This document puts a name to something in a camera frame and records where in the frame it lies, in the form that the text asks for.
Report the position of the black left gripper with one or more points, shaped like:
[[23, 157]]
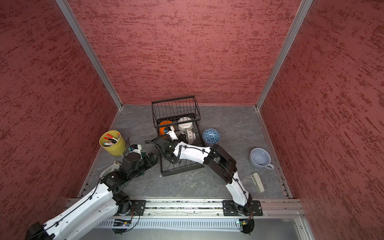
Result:
[[149, 164]]

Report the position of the orange plastic bowl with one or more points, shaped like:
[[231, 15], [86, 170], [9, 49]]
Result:
[[166, 126]]

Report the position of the white ceramic bowl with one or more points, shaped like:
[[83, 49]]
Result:
[[185, 123]]

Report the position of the grey green patterned bowl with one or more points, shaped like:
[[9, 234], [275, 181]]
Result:
[[191, 136]]

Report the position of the black wire dish rack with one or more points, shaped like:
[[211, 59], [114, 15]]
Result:
[[183, 114]]

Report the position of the blue patterned bowl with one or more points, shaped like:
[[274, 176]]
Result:
[[211, 136]]

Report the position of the white red lattice bowl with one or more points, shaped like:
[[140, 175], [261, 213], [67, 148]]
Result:
[[182, 136]]

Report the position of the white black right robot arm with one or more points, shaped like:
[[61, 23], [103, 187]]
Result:
[[216, 161]]

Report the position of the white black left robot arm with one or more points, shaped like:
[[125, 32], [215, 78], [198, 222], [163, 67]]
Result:
[[105, 200]]

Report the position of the yellow utensil cup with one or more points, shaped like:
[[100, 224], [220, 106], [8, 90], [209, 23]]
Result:
[[117, 149]]

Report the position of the light blue mug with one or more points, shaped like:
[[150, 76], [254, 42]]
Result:
[[260, 158]]

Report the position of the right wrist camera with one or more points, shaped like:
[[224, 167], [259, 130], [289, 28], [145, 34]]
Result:
[[171, 134]]

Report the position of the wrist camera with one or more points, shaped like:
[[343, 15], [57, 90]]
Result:
[[171, 134], [135, 149]]

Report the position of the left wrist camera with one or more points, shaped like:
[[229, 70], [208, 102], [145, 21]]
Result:
[[135, 149]]

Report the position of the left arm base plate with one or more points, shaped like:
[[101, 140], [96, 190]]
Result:
[[136, 207]]

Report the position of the red handled tool in cup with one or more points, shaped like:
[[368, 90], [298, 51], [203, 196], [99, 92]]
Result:
[[110, 138]]

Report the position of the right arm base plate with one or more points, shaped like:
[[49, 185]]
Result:
[[230, 208]]

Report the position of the aluminium front rail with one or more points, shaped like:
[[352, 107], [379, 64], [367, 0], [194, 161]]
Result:
[[213, 208]]

